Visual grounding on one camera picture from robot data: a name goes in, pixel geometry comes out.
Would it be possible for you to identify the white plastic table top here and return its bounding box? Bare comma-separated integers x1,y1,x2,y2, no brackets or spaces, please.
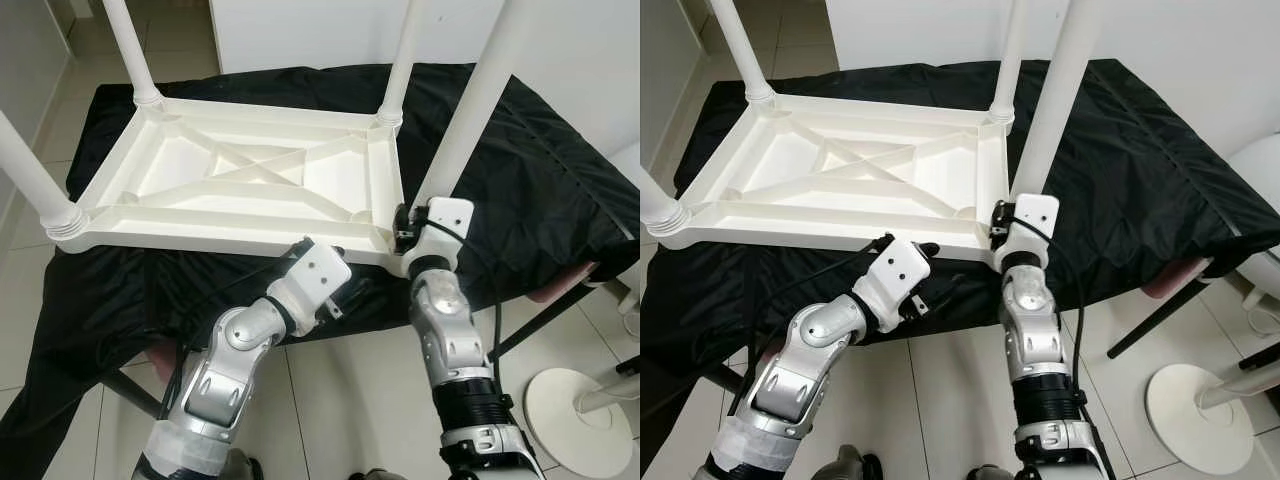
645,92,1016,263
45,95,406,269

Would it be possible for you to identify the white plastic table leg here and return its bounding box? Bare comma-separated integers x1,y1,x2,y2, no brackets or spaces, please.
1010,0,1101,201
640,170,691,236
375,0,421,129
708,0,776,106
412,0,541,216
0,108,89,241
100,0,166,109
990,0,1036,126

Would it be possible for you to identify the black metal table leg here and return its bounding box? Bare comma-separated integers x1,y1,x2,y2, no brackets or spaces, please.
100,370,161,421
700,365,746,396
1107,275,1216,359
490,285,591,361

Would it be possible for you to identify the grey left robot foot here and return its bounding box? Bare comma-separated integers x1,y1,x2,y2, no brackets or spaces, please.
820,445,886,480
225,450,266,480

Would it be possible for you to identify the white round floor stand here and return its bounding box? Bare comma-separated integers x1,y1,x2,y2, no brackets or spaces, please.
1147,362,1280,476
525,368,641,476

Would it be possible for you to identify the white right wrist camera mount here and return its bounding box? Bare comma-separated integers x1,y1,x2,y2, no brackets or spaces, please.
405,198,474,276
995,193,1059,271

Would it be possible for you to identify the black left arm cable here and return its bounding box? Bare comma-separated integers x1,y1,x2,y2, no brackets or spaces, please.
155,238,313,426
730,235,893,416

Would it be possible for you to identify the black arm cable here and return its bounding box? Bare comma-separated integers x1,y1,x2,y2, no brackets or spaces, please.
430,222,516,401
155,238,313,426
730,235,893,416
1015,218,1096,401

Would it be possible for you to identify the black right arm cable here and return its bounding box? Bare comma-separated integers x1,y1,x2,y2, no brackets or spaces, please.
1015,218,1096,401
430,222,516,401

